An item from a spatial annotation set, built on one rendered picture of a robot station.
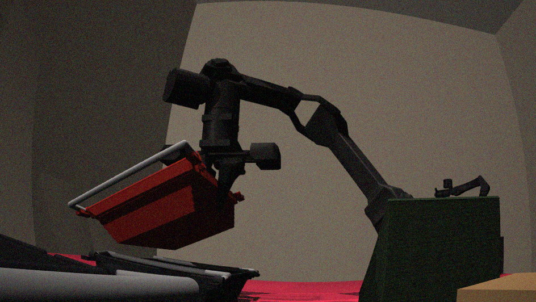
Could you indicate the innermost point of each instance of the red plastic tray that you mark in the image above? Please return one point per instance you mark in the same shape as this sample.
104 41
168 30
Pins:
170 209

